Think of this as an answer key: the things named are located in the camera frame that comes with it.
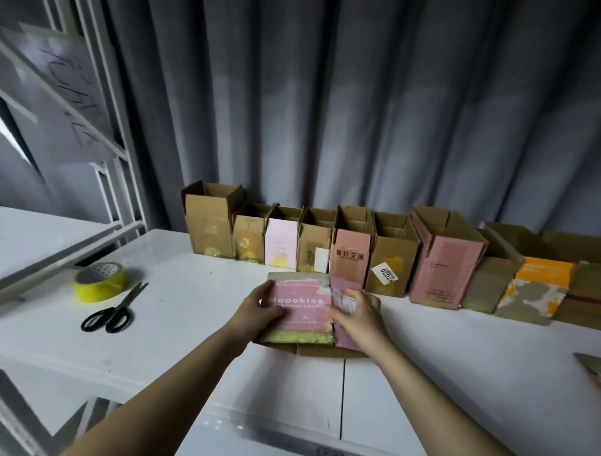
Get orange and white carton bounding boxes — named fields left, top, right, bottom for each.
left=493, top=254, right=577, bottom=328

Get white metal shelf rack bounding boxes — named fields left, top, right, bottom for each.
left=0, top=0, right=152, bottom=456

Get handwritten paper sheet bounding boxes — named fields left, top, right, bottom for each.
left=0, top=83, right=113, bottom=168
left=13, top=23, right=116, bottom=135

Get brown box with barcode label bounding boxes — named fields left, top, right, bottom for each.
left=180, top=179, right=248, bottom=261

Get brown box with white label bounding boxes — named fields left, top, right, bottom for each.
left=295, top=205, right=338, bottom=276

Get taped brown cardboard box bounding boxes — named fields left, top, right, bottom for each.
left=231, top=201, right=276, bottom=265

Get black scissors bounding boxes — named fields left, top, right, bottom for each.
left=79, top=280, right=152, bottom=336

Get pink and yellow printed box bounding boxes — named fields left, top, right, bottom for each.
left=263, top=204, right=307, bottom=272

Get pink green printed cardboard box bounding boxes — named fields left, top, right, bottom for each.
left=254, top=271, right=364, bottom=359

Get pile of cardboard boxes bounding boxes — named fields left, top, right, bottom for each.
left=572, top=351, right=601, bottom=387

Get yellow tape roll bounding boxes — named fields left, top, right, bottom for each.
left=71, top=260, right=130, bottom=306

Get person's left forearm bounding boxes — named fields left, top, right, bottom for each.
left=64, top=331, right=266, bottom=456

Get person's left hand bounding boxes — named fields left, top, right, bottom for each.
left=223, top=279, right=289, bottom=351

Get person's right forearm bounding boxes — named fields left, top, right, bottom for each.
left=364, top=340, right=515, bottom=456

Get person's right hand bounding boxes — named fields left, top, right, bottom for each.
left=327, top=286, right=393, bottom=360

